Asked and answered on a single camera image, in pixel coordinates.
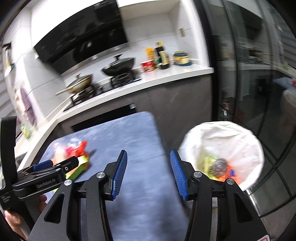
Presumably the yellow green tissue packet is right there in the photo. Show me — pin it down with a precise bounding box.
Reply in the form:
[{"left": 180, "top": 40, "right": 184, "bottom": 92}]
[{"left": 196, "top": 155, "right": 218, "bottom": 181}]

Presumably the purple hanging towel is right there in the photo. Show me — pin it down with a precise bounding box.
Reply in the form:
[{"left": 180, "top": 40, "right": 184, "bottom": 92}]
[{"left": 20, "top": 87, "right": 37, "bottom": 126}]

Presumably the steel wool scrubber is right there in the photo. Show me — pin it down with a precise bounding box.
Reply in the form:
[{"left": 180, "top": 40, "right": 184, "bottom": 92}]
[{"left": 209, "top": 158, "right": 228, "bottom": 178}]

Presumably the person's left hand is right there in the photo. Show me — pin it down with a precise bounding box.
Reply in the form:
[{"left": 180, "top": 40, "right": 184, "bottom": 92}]
[{"left": 4, "top": 194, "right": 48, "bottom": 240}]

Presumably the black gas stove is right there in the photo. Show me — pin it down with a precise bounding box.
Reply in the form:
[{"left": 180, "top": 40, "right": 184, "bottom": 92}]
[{"left": 63, "top": 70, "right": 142, "bottom": 111}]

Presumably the dark soy sauce bottle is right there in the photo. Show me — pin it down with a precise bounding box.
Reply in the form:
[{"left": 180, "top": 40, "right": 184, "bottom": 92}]
[{"left": 155, "top": 41, "right": 170, "bottom": 70}]

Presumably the green cardboard box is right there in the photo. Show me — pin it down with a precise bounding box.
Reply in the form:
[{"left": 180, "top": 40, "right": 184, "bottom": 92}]
[{"left": 52, "top": 154, "right": 89, "bottom": 181}]

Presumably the orange snack bag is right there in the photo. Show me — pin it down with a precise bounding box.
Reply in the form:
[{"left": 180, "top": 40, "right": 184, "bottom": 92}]
[{"left": 217, "top": 164, "right": 237, "bottom": 182}]

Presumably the steel frying pan with lid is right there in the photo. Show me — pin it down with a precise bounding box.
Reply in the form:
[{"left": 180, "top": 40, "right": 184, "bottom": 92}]
[{"left": 55, "top": 73, "right": 93, "bottom": 96}]

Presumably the clear plastic bag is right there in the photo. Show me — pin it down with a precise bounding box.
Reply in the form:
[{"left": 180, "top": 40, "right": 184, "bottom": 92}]
[{"left": 67, "top": 137, "right": 82, "bottom": 148}]

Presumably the black range hood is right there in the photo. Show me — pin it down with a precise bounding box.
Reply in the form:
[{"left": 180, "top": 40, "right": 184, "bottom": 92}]
[{"left": 34, "top": 1, "right": 128, "bottom": 74}]

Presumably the wall power socket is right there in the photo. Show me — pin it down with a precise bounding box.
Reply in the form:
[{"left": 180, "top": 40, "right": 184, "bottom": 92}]
[{"left": 179, "top": 28, "right": 186, "bottom": 37}]

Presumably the black wok with lid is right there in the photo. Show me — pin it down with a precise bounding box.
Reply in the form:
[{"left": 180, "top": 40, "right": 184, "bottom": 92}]
[{"left": 101, "top": 54, "right": 135, "bottom": 76}]

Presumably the built-in black oven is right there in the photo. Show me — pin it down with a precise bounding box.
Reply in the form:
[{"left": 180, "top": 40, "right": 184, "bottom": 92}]
[{"left": 71, "top": 103, "right": 137, "bottom": 132}]

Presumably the red instant noodle cup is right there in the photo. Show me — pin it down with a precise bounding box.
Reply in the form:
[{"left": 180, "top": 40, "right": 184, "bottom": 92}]
[{"left": 140, "top": 60, "right": 156, "bottom": 72}]

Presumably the red plastic wrapper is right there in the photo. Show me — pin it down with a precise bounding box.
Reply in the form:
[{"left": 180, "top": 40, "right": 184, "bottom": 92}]
[{"left": 64, "top": 141, "right": 88, "bottom": 158}]

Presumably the white lined trash bin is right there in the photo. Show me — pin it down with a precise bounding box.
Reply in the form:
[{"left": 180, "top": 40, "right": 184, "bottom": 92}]
[{"left": 178, "top": 121, "right": 264, "bottom": 191}]

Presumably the wall shelf with bottles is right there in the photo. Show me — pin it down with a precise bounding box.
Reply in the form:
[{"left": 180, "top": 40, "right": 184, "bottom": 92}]
[{"left": 2, "top": 42, "right": 15, "bottom": 77}]

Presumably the green dish soap bottle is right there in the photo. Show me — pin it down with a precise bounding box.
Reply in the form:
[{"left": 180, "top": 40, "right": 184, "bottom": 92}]
[{"left": 21, "top": 123, "right": 32, "bottom": 140}]

